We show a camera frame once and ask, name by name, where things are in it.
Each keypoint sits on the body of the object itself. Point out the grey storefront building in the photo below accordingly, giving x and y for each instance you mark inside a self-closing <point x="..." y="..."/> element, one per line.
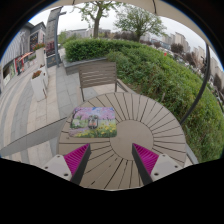
<point x="20" y="50"/>

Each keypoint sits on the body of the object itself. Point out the dark grey sign pillar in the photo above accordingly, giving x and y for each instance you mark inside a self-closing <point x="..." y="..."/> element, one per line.
<point x="53" y="33"/>

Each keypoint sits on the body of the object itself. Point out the beige patio umbrella canopy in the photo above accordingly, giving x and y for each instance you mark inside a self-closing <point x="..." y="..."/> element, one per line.
<point x="173" y="13"/>

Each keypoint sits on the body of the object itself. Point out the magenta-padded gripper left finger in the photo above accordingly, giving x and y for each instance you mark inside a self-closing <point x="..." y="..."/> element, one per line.
<point x="75" y="159"/>

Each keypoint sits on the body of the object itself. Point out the bare-trunked sparse tree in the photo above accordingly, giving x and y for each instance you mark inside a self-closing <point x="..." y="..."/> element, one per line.
<point x="97" y="20"/>

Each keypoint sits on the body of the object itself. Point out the brown slatted patio chair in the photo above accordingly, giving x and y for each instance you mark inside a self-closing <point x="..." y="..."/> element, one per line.
<point x="96" y="75"/>

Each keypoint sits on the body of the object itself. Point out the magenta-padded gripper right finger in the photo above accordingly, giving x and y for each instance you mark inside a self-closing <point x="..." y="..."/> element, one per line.
<point x="148" y="159"/>

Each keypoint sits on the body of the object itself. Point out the round leafy green tree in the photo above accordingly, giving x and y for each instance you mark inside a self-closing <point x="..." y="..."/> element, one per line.
<point x="140" y="21"/>

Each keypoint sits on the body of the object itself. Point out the white planter with flowers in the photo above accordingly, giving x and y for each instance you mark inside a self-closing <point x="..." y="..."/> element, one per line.
<point x="38" y="87"/>
<point x="40" y="56"/>

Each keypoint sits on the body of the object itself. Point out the dark curved umbrella pole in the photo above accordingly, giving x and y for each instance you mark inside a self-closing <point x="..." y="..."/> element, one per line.
<point x="201" y="90"/>

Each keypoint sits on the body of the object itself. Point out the distant tall apartment buildings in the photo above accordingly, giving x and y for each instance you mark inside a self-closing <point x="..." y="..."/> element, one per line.
<point x="180" y="40"/>

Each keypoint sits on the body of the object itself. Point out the green trimmed hedge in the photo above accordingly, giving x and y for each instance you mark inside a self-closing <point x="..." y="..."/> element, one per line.
<point x="156" y="73"/>

